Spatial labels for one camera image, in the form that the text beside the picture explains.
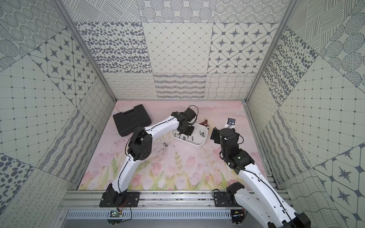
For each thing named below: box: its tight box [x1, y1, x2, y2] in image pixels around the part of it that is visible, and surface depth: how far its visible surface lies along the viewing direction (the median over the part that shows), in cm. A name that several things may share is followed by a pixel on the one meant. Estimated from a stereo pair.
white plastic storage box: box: [170, 123, 209, 146], surface depth 100 cm
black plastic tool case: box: [113, 104, 152, 137], surface depth 104 cm
